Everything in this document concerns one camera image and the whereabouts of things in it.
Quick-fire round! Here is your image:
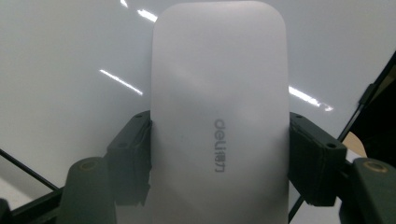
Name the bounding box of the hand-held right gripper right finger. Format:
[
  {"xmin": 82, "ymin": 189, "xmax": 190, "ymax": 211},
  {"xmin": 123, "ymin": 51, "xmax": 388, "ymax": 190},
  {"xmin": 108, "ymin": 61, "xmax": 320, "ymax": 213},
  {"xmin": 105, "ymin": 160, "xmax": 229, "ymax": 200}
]
[{"xmin": 287, "ymin": 111, "xmax": 348, "ymax": 208}]

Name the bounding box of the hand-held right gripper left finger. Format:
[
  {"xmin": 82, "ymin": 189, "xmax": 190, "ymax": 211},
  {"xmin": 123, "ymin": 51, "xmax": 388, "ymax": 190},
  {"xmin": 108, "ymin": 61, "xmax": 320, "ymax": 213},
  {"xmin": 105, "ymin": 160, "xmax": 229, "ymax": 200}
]
[{"xmin": 106, "ymin": 109, "xmax": 154, "ymax": 207}]

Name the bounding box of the white whiteboard eraser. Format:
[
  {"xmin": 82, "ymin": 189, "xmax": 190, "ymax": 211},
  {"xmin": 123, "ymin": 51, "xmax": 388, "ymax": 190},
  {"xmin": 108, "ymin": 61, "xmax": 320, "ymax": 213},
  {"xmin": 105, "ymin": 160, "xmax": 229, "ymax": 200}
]
[{"xmin": 115, "ymin": 0, "xmax": 290, "ymax": 224}]

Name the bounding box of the white whiteboard with black frame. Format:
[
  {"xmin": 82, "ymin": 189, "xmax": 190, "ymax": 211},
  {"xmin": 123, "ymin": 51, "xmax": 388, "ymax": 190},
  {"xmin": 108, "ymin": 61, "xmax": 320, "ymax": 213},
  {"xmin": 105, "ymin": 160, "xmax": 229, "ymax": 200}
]
[{"xmin": 0, "ymin": 0, "xmax": 396, "ymax": 224}]

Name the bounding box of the wooden table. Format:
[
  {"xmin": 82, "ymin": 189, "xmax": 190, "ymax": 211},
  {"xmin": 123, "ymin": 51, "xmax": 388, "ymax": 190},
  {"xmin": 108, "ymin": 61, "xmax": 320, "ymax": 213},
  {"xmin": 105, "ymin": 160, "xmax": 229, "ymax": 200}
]
[{"xmin": 341, "ymin": 131, "xmax": 370, "ymax": 158}]

